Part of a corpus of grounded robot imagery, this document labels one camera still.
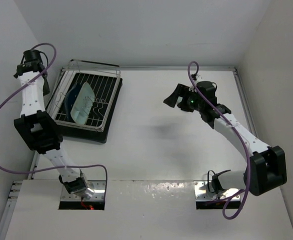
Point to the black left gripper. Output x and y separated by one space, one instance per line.
45 90

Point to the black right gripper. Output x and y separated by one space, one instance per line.
180 90

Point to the dark blue leaf plate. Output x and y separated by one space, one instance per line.
70 99

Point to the light green plate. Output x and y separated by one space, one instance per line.
82 98

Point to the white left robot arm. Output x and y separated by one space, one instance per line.
39 131

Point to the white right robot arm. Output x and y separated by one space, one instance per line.
266 168

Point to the black drain tray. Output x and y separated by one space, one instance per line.
111 112

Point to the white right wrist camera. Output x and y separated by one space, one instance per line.
196 77

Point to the white wire dish rack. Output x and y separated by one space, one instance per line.
86 65

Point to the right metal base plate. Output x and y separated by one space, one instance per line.
203 191

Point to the metal base plate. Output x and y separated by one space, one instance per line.
203 191
95 193

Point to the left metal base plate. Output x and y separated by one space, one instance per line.
95 193

